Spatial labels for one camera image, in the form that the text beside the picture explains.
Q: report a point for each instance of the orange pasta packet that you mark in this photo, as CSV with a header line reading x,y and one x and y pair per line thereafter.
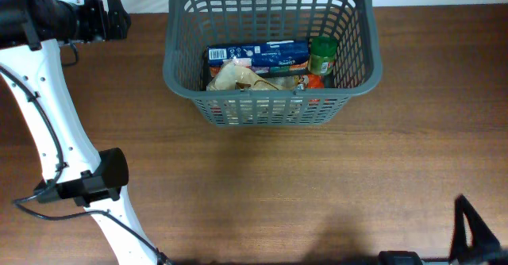
x,y
316,82

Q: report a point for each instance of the green lidded jar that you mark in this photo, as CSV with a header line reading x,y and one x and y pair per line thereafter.
x,y
322,55

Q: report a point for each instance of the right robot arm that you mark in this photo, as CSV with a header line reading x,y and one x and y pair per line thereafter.
x,y
412,258

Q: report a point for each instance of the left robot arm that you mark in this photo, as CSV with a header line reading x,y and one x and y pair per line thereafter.
x,y
32,34

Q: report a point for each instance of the grey plastic shopping basket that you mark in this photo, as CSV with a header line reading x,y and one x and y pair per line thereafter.
x,y
194,25

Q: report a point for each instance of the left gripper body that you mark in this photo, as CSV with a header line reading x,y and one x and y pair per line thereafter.
x,y
93,25

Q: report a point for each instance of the clear bag with brown label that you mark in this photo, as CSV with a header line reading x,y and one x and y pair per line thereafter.
x,y
274,83

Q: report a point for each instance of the blue carton box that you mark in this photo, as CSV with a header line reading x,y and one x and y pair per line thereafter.
x,y
265,59

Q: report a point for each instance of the beige paper bag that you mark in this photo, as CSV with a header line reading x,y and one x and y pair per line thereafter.
x,y
236,77

